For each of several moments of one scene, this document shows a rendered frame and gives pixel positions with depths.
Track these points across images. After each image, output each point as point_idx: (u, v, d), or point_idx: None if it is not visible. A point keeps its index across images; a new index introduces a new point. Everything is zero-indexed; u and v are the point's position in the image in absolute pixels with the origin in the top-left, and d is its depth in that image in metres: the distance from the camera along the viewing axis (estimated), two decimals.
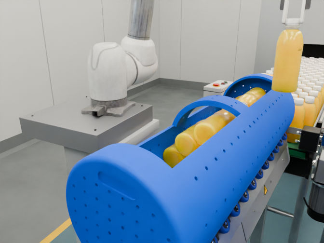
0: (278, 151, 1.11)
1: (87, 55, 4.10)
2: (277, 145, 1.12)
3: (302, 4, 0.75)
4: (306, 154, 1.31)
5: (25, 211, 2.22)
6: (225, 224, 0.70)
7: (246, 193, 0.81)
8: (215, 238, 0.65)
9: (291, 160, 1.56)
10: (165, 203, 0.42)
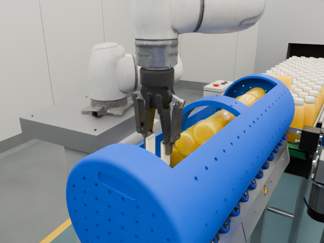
0: (278, 151, 1.11)
1: (87, 55, 4.10)
2: (277, 145, 1.12)
3: (160, 150, 0.65)
4: (306, 154, 1.31)
5: (25, 211, 2.22)
6: (225, 224, 0.70)
7: (246, 193, 0.81)
8: (215, 238, 0.65)
9: (291, 160, 1.56)
10: (165, 203, 0.42)
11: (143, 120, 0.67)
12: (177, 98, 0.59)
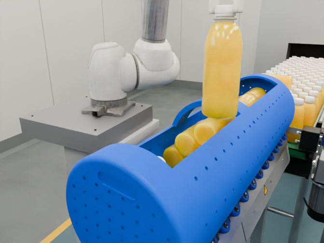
0: (278, 151, 1.11)
1: (87, 55, 4.10)
2: (277, 145, 1.12)
3: None
4: (306, 154, 1.31)
5: (25, 211, 2.22)
6: (225, 224, 0.70)
7: (246, 193, 0.81)
8: (215, 238, 0.65)
9: (291, 160, 1.56)
10: (165, 203, 0.42)
11: None
12: None
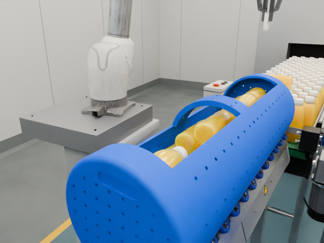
0: (278, 151, 1.11)
1: (87, 55, 4.10)
2: (277, 145, 1.12)
3: (268, 18, 1.11)
4: (306, 154, 1.31)
5: (25, 211, 2.22)
6: (225, 224, 0.70)
7: (246, 193, 0.81)
8: (215, 238, 0.65)
9: (291, 160, 1.56)
10: (165, 203, 0.42)
11: (276, 2, 1.06)
12: None
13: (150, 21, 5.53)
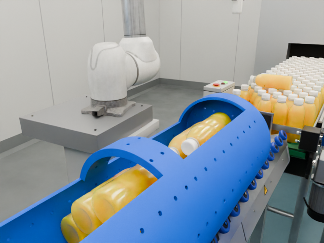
0: (273, 142, 1.11)
1: (87, 55, 4.10)
2: (275, 148, 1.09)
3: None
4: (306, 154, 1.31)
5: None
6: (225, 221, 0.70)
7: (245, 193, 0.81)
8: None
9: (291, 160, 1.56)
10: None
11: None
12: None
13: (150, 21, 5.53)
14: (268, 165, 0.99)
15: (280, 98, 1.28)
